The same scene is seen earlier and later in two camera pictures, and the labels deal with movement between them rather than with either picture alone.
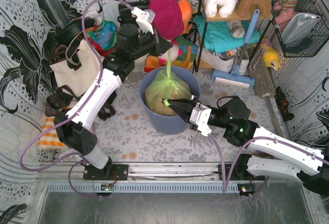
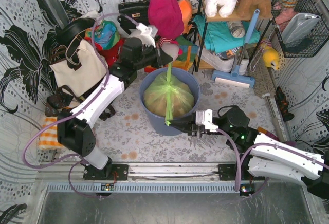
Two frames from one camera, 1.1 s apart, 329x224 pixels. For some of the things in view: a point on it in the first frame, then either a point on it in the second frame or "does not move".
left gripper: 157,44 → 158,55
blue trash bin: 167,124 does not move
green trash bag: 161,85 does not move
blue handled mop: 235,77 does not move
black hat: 64,34 does not move
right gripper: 192,109 → 192,127
